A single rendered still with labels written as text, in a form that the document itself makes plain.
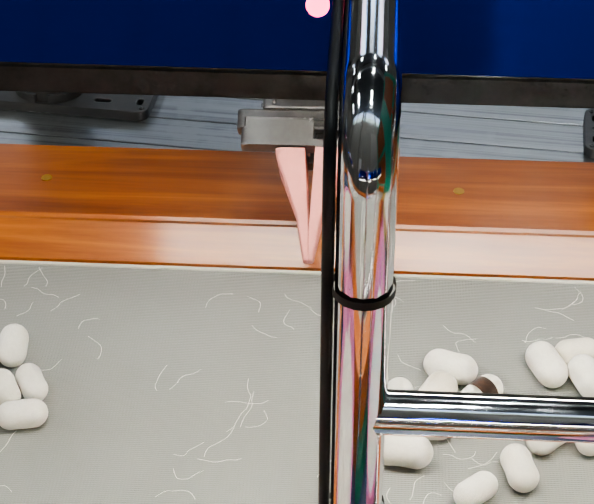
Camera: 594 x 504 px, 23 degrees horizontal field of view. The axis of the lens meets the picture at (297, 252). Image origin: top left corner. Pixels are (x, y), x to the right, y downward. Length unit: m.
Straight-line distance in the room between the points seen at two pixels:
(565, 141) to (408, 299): 0.36
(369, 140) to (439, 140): 0.79
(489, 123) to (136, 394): 0.53
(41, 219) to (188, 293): 0.13
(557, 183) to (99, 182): 0.35
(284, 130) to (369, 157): 0.45
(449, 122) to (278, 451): 0.52
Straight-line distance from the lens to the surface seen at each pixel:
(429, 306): 1.04
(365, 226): 0.56
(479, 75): 0.68
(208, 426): 0.94
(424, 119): 1.36
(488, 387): 0.95
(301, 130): 0.99
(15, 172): 1.14
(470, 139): 1.34
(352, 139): 0.55
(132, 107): 1.37
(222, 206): 1.09
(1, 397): 0.96
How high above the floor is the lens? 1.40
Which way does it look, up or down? 38 degrees down
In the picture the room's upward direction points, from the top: straight up
